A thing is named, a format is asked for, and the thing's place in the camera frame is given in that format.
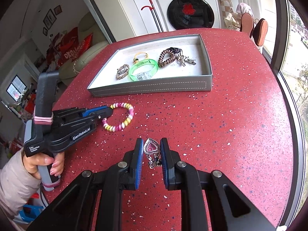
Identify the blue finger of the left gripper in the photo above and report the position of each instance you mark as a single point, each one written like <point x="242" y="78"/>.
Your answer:
<point x="103" y="111"/>
<point x="99" y="118"/>

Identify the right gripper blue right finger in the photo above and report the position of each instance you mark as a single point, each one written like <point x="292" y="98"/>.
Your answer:
<point x="169" y="159"/>

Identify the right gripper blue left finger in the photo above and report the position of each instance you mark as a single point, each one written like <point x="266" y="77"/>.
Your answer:
<point x="132" y="175"/>

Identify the silver heart pendant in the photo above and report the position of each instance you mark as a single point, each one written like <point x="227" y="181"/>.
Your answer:
<point x="152" y="151"/>

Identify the silver rhinestone hair clip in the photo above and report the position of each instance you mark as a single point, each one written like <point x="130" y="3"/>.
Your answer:
<point x="182" y="60"/>

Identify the black hair claw clip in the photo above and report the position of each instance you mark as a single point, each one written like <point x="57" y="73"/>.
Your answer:
<point x="176" y="51"/>

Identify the beige sleeve left forearm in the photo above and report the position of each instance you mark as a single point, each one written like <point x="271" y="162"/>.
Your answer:
<point x="17" y="185"/>

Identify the grey jewelry tray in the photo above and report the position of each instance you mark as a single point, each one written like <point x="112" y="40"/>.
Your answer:
<point x="149" y="67"/>

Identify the left hand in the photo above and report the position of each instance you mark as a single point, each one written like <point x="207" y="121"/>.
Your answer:
<point x="31" y="164"/>

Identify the red cushion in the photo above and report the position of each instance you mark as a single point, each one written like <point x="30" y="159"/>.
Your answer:
<point x="67" y="47"/>

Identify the cream sofa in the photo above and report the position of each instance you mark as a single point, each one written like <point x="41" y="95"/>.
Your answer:
<point x="69" y="70"/>

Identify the white washing machine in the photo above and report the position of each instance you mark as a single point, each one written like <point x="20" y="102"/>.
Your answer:
<point x="188" y="14"/>

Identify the right brown slipper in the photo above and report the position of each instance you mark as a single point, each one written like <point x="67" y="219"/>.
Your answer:
<point x="260" y="31"/>

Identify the brown slipper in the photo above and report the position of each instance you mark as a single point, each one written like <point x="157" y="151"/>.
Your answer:
<point x="247" y="24"/>
<point x="260" y="31"/>

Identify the left brown slipper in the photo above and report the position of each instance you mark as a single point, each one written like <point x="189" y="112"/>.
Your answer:
<point x="247" y="24"/>

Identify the pink cloth on rack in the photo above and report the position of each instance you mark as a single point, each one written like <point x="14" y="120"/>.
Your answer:
<point x="233" y="19"/>

